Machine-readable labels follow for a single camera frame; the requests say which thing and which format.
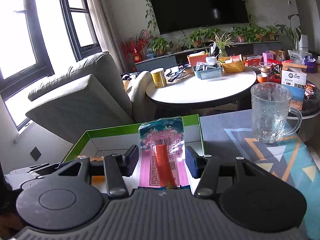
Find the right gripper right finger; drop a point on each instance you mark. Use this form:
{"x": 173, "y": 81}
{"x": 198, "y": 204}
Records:
{"x": 204, "y": 167}

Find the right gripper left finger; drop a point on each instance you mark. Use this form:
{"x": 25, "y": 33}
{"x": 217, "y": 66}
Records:
{"x": 117, "y": 166}

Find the pink red stick snack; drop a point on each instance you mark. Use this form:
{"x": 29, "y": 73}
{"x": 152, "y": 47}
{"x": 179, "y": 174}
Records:
{"x": 162, "y": 163}

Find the green cardboard box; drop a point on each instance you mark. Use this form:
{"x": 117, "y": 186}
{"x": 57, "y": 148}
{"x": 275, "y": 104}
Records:
{"x": 101, "y": 142}

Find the grey armchair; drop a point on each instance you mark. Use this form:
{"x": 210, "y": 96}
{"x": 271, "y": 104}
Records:
{"x": 90, "y": 95}

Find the round white coffee table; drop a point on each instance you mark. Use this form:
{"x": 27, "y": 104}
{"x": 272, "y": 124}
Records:
{"x": 194, "y": 90}

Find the clear glass mug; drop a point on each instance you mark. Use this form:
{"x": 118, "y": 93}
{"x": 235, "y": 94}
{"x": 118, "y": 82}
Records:
{"x": 270, "y": 109}

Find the blue plastic basket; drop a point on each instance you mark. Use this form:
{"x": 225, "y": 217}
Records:
{"x": 208, "y": 72}

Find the yellow canister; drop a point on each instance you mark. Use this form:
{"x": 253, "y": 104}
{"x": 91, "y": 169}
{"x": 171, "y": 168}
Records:
{"x": 159, "y": 78}

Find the yellow wicker basket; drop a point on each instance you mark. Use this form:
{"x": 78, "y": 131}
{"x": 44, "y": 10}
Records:
{"x": 234, "y": 67}

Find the red flower decoration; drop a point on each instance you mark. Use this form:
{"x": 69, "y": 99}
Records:
{"x": 133, "y": 46}

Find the spider plant in vase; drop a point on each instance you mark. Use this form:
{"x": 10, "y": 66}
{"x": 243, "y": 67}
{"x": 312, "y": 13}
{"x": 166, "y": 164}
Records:
{"x": 222, "y": 41}

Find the blue white carton box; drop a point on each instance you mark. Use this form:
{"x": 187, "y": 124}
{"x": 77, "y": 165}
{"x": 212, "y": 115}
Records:
{"x": 293, "y": 78}

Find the dark window frame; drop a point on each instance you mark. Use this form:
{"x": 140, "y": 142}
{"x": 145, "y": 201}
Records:
{"x": 39, "y": 39}

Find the black wall television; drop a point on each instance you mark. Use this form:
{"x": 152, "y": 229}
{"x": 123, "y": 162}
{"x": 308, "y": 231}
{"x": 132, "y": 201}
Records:
{"x": 176, "y": 15}

